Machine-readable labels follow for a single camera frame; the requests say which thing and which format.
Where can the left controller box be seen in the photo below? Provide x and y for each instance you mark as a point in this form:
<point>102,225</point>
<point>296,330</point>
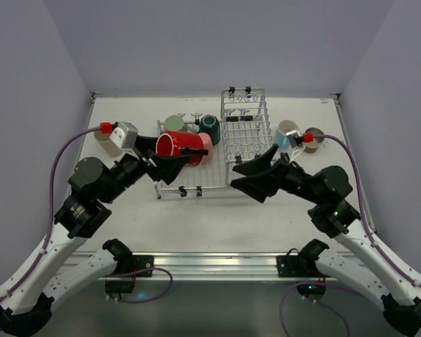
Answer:
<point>119,288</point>

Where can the dark teal mug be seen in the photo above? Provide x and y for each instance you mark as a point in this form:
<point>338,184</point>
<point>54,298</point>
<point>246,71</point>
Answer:
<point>210,125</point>

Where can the red mug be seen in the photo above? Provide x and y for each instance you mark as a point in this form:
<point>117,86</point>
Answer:
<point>174,143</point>

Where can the tall beige cup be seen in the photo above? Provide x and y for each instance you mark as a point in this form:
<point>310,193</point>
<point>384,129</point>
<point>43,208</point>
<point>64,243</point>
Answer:
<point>103,140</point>

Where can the controller box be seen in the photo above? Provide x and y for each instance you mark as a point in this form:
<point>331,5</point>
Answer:
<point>119,288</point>
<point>311,290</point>

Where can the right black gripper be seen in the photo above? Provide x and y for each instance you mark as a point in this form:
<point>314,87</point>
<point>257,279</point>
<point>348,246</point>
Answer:
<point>283,172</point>

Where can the light blue mug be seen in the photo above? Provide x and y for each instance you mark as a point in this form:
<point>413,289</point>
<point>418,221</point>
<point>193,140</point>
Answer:
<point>282,129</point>

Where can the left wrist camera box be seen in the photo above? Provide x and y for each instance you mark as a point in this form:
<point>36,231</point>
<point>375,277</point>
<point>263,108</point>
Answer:
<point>124,135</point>

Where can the cream brown cup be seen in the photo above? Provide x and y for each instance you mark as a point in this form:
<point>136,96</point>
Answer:
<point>314,145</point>

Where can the pink cup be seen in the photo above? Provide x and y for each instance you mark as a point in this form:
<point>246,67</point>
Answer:
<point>207,145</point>

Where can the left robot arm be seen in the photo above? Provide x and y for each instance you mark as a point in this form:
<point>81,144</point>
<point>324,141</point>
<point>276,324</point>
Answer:
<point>31,295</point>

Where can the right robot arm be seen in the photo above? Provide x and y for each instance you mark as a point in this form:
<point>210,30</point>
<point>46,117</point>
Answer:
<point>382,277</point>

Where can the silver wire dish rack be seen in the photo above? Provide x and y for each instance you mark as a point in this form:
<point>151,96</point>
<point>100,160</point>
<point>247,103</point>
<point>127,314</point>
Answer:
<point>245,134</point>

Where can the right controller box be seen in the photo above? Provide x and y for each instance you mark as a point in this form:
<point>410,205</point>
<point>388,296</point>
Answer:
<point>311,290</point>

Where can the aluminium mounting rail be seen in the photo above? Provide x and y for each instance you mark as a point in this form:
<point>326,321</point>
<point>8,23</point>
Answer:
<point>219,266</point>

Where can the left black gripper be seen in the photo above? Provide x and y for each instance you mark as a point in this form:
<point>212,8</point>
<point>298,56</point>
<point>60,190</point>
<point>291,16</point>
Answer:
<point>149,161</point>

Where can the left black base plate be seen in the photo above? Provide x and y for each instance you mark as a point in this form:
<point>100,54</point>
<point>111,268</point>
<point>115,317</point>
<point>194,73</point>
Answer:
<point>141,262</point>

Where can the sage green mug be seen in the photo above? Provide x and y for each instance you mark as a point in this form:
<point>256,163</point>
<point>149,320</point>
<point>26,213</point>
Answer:
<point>177,123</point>

